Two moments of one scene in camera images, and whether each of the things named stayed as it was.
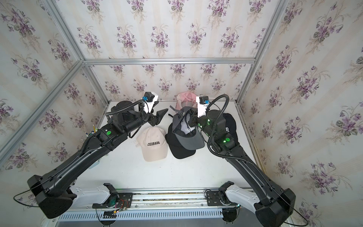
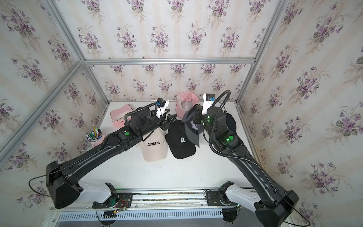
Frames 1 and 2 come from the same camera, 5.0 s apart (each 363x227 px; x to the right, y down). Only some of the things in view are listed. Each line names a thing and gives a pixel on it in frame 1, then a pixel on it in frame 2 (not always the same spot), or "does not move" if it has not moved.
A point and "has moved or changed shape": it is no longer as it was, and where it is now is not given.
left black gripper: (157, 118) → (166, 124)
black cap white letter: (230, 127) does not move
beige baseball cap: (153, 142) does not move
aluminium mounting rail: (222, 199) does not move
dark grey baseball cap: (186, 136) has moved or changed shape
